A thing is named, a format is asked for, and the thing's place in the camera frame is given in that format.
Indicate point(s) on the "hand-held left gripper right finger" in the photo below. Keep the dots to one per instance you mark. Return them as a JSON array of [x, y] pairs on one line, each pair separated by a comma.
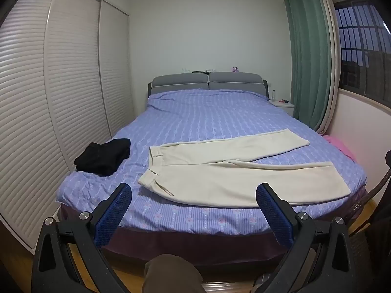
[[273, 212]]

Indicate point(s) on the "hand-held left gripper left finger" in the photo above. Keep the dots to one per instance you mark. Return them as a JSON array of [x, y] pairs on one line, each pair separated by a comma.
[[112, 212]]

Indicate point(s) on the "cream pants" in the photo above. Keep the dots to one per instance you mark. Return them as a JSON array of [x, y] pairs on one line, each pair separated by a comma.
[[232, 171]]

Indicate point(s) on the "folded black clothes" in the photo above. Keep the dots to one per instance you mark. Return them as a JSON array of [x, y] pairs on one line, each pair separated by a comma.
[[102, 155]]

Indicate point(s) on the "person's brown trousered leg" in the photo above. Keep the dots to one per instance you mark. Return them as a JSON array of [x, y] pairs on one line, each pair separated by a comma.
[[172, 274]]

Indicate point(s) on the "pink cloth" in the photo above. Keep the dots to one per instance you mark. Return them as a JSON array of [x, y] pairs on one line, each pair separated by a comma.
[[340, 145]]

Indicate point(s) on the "white nightstand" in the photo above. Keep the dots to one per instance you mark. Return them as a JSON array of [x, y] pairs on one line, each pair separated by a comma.
[[282, 106]]

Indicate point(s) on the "bed with purple sheet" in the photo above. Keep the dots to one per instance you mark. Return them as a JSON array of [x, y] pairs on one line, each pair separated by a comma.
[[198, 116]]

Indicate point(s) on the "white louvred wardrobe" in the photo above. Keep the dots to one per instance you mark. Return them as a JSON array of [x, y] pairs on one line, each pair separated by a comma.
[[61, 97]]

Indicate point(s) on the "grey headboard cushion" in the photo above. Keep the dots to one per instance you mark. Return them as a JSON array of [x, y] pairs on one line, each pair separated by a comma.
[[178, 83], [235, 81]]

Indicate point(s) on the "small pink toy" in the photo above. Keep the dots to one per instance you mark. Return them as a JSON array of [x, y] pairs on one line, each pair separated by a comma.
[[235, 69]]

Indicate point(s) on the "green curtain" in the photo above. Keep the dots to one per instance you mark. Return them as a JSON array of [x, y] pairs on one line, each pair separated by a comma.
[[308, 61]]

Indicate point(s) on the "dark flat book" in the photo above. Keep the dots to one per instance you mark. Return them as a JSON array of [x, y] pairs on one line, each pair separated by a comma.
[[199, 72]]

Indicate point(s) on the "cream curtain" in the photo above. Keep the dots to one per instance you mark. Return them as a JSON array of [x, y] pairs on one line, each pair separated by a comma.
[[331, 52]]

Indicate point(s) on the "barred window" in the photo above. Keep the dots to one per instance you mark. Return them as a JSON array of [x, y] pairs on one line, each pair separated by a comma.
[[363, 45]]

